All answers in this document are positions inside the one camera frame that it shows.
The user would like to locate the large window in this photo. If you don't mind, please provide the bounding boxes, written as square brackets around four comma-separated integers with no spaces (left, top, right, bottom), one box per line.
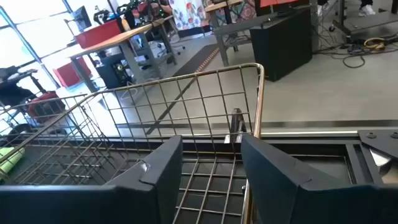
[0,0,78,91]

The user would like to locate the black computer monitor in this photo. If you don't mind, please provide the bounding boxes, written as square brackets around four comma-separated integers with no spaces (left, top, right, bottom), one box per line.
[72,5,93,32]

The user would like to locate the red board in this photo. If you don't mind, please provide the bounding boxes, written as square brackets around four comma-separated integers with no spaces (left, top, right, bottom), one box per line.
[259,0,310,9]

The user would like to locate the black computer tower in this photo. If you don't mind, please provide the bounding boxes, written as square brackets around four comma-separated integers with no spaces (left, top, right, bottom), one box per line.
[95,54,134,90]

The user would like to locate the black background robot arms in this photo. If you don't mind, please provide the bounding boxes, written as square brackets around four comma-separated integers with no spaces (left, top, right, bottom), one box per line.
[93,0,156,26]

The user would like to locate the black cabinet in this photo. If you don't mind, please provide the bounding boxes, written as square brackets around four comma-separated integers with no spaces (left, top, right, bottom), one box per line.
[249,7,313,83]

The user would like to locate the person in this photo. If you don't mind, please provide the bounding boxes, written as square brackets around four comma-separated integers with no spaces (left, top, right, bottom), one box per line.
[316,0,377,18]

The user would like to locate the copper wire basket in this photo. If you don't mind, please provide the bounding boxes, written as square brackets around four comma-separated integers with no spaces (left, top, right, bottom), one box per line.
[0,63,266,224]
[0,94,94,184]

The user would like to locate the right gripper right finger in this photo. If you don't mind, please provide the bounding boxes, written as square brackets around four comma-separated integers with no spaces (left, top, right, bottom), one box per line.
[241,134,398,224]

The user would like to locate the colourful patterned cloth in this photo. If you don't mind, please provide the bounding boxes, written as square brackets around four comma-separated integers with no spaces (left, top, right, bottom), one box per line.
[214,0,257,23]

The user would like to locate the black floor mat orange stripes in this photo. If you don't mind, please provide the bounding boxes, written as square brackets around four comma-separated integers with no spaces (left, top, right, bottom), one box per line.
[172,43,222,78]

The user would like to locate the green microfiber towel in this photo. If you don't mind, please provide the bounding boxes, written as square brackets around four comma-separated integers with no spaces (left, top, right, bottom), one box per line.
[0,146,26,182]

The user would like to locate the yellow cable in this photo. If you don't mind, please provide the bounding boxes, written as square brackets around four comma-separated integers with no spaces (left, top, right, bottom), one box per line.
[363,37,387,52]

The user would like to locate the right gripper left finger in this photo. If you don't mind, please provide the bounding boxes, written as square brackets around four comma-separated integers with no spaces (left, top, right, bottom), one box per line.
[0,134,183,224]

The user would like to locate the floral print curtain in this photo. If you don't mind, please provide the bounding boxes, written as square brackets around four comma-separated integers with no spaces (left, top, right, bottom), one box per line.
[169,0,213,31]

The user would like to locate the black metal stand base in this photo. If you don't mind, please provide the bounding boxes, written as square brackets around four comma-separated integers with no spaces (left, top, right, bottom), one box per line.
[330,0,398,42]

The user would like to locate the black office chair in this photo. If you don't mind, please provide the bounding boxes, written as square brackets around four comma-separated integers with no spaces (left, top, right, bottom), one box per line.
[0,66,39,107]

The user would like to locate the red storage bin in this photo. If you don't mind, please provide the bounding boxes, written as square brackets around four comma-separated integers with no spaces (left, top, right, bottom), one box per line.
[74,19,123,50]
[52,57,93,88]

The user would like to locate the wooden table grey legs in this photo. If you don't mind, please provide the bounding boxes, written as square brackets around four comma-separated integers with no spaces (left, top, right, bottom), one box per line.
[203,0,280,68]
[70,15,180,94]

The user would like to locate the black floor cables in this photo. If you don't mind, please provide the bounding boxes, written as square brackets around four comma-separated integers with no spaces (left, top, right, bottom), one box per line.
[313,29,398,69]

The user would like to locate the red bag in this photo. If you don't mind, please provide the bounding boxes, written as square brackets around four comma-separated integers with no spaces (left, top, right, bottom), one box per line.
[26,90,67,124]

